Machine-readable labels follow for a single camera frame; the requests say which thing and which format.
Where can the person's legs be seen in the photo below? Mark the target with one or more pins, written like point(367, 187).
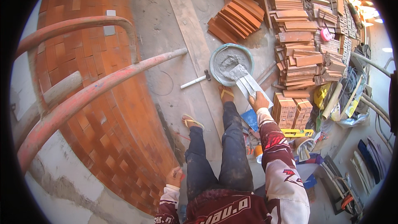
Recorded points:
point(233, 137)

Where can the yellow spirit level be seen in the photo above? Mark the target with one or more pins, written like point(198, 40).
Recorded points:
point(297, 133)

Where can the big heap of brick tiles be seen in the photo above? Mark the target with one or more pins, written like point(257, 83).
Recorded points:
point(297, 37)

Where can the person's body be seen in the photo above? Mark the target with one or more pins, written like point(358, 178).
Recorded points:
point(236, 207)

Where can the person's left hand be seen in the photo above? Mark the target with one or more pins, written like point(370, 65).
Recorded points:
point(174, 178)

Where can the grey wall switch box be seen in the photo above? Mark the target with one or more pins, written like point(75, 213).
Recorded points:
point(109, 29)

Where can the grey metal pipes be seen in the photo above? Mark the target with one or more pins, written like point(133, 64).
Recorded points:
point(371, 64)

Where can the red metal scaffold frame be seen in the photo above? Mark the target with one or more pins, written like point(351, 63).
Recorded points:
point(93, 90)

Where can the grey wet mortar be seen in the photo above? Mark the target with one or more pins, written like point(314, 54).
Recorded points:
point(230, 60)

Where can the person's right hand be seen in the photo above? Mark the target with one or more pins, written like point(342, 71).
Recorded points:
point(259, 101)

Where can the black tool tray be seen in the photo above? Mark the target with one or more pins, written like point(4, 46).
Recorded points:
point(339, 186)

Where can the orange tape roll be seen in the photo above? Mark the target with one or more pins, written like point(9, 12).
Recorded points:
point(258, 152)

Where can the steel plastering trowel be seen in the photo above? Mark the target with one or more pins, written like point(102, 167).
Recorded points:
point(246, 82)

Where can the pink tape measure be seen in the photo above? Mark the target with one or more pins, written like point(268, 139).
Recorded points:
point(326, 34)

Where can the small red marker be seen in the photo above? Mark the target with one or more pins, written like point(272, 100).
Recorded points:
point(182, 177)

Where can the blue plastic float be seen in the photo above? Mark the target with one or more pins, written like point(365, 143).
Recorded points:
point(250, 120)

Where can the brown wooden strips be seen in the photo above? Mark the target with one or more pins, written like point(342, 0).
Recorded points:
point(268, 75)

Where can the carton of brick tiles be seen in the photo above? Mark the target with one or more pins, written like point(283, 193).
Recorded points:
point(283, 110)
point(303, 113)

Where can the round grey mortar pan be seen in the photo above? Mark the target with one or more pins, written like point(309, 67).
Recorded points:
point(216, 54)

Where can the long wooden plank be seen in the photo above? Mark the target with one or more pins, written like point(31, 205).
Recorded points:
point(192, 37)

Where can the person's left fingers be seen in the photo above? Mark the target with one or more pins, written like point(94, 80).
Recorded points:
point(178, 171)

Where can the stack of leaning boards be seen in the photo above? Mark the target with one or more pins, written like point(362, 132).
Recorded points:
point(370, 165)

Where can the slanted row of brick tiles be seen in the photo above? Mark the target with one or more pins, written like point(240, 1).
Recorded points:
point(238, 18)

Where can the person's right fingers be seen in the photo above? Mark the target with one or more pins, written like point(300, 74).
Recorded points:
point(251, 98)

